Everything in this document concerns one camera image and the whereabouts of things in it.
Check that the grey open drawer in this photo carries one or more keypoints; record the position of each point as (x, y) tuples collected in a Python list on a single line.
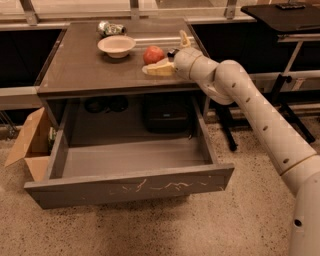
[(107, 158)]

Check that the grey counter cabinet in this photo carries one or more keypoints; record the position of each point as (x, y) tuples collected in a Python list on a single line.
[(79, 69)]

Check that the black bag under counter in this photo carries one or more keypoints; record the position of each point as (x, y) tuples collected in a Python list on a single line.
[(166, 113)]

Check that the black side desk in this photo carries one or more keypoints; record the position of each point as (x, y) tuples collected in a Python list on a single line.
[(280, 50)]

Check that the black device on desk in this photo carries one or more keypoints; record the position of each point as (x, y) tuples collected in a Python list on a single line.
[(290, 6)]

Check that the black remote control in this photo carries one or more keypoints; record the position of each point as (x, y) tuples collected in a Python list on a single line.
[(172, 52)]

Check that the white paper bowl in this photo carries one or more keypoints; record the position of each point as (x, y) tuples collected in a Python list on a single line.
[(117, 46)]

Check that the red apple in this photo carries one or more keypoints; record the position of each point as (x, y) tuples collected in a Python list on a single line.
[(153, 54)]

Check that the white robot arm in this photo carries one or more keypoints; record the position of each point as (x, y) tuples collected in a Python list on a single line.
[(295, 160)]

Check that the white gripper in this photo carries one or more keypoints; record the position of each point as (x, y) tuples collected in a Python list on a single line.
[(183, 62)]

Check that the brown cardboard box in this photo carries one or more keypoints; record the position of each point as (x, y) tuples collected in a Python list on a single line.
[(32, 144)]

